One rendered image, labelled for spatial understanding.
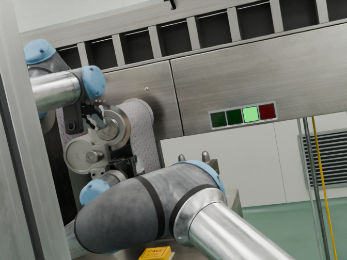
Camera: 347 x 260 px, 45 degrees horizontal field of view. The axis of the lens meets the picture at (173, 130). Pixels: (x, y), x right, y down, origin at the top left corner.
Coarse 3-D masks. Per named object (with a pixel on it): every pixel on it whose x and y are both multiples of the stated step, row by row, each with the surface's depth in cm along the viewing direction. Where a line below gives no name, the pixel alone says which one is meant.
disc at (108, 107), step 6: (108, 108) 134; (114, 108) 134; (120, 114) 133; (90, 120) 136; (126, 120) 133; (126, 126) 134; (90, 132) 137; (126, 132) 134; (114, 138) 135; (126, 138) 134; (120, 144) 135
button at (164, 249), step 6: (144, 252) 113; (150, 252) 112; (156, 252) 112; (162, 252) 111; (168, 252) 112; (144, 258) 109; (150, 258) 109; (156, 258) 108; (162, 258) 108; (168, 258) 111
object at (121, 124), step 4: (104, 112) 134; (108, 112) 133; (112, 112) 133; (116, 112) 134; (104, 116) 134; (108, 116) 133; (112, 116) 133; (116, 116) 133; (120, 116) 133; (92, 120) 135; (116, 120) 133; (120, 120) 133; (120, 124) 133; (124, 124) 133; (120, 128) 133; (124, 128) 133; (92, 132) 136; (120, 132) 133; (124, 132) 133; (96, 136) 136; (120, 136) 133; (96, 140) 136; (100, 140) 135; (104, 140) 135; (108, 140) 135; (112, 140) 134; (116, 140) 134; (120, 140) 134; (108, 144) 135; (112, 144) 135
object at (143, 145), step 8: (152, 128) 157; (136, 136) 140; (144, 136) 147; (152, 136) 156; (136, 144) 139; (144, 144) 146; (152, 144) 154; (136, 152) 138; (144, 152) 145; (152, 152) 153; (144, 160) 144; (152, 160) 152; (144, 168) 142; (152, 168) 150; (160, 168) 159
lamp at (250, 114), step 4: (244, 108) 155; (248, 108) 155; (252, 108) 154; (256, 108) 154; (244, 112) 155; (248, 112) 155; (252, 112) 155; (256, 112) 154; (244, 116) 156; (248, 116) 155; (252, 116) 155; (256, 116) 155; (248, 120) 156; (252, 120) 155
